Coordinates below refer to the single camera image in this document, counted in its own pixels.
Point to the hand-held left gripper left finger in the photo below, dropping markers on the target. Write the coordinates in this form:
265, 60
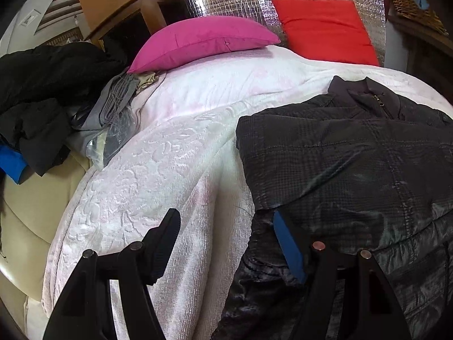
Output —
164, 235

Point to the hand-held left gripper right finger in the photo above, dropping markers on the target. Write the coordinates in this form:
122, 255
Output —
288, 244

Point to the dark navy puffer jacket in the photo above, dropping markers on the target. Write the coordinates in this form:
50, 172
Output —
336, 163

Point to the grey clothes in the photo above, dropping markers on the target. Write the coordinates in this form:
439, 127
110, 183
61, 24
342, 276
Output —
113, 113

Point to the white textured blanket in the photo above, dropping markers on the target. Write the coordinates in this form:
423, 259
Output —
170, 156

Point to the beige sofa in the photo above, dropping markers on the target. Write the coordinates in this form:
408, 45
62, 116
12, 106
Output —
32, 219

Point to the blue jacket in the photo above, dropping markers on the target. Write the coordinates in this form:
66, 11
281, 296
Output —
12, 166

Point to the pile of black coats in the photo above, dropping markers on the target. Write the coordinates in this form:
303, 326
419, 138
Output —
49, 85

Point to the pink pillow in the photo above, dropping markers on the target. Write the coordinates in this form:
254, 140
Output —
201, 40

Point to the red pillow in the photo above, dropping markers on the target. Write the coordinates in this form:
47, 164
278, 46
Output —
325, 30

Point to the wooden side table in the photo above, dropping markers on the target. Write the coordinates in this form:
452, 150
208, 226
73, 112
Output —
424, 53

